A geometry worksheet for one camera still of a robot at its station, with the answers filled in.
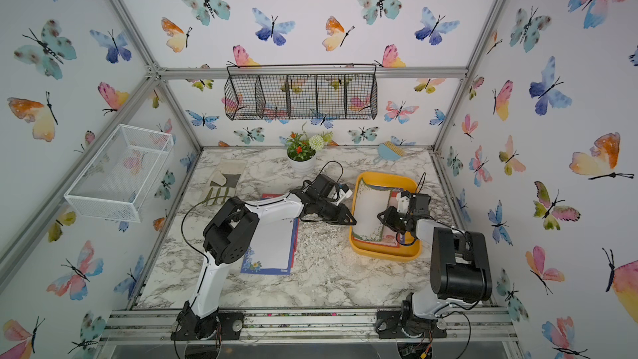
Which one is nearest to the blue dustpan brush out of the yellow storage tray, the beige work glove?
the yellow storage tray

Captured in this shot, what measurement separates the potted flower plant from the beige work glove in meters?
0.26

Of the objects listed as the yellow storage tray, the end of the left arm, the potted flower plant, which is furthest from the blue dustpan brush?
the end of the left arm

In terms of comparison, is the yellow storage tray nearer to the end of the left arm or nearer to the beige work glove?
the end of the left arm

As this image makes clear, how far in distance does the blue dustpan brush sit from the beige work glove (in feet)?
2.15

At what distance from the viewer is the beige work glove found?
104cm

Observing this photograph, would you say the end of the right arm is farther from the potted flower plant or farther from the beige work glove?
the beige work glove

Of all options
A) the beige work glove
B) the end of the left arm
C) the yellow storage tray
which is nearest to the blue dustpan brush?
the yellow storage tray

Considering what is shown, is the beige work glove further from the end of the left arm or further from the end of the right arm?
the end of the right arm

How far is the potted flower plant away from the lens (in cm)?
101

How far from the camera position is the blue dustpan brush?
3.96 feet

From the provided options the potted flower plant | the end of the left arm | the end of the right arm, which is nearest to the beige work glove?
the potted flower plant

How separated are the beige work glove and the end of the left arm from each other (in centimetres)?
43

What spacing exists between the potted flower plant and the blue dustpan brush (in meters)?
0.32

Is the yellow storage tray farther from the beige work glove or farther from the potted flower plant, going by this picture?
the beige work glove
